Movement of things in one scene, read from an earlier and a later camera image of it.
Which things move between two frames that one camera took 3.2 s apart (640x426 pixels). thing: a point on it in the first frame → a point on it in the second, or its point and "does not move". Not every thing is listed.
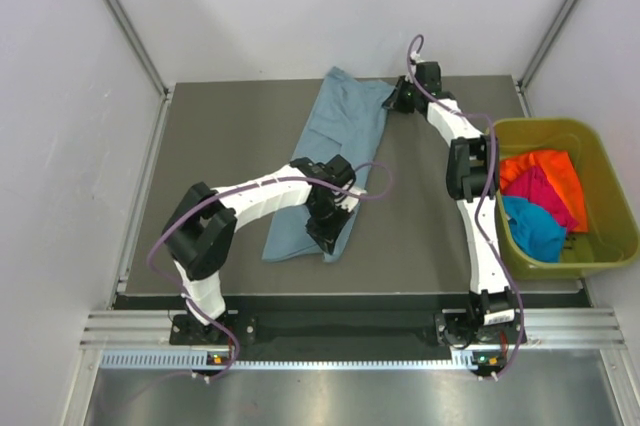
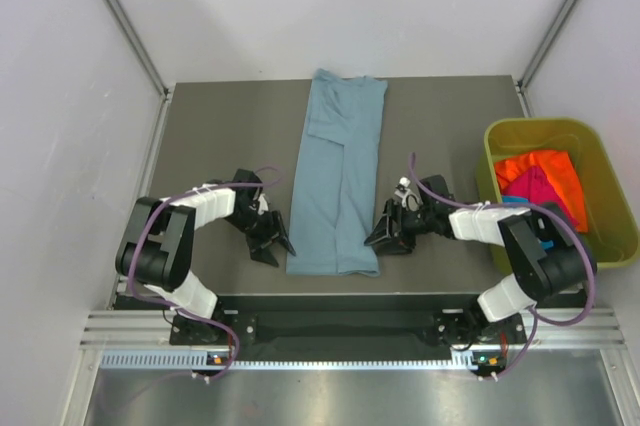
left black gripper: [327, 236] → [259, 253]
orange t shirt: [559, 169] does not move
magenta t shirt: [532, 183] does not move
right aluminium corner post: [527, 76] does not move
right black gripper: [393, 98] → [404, 243]
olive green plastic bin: [612, 241] does not move
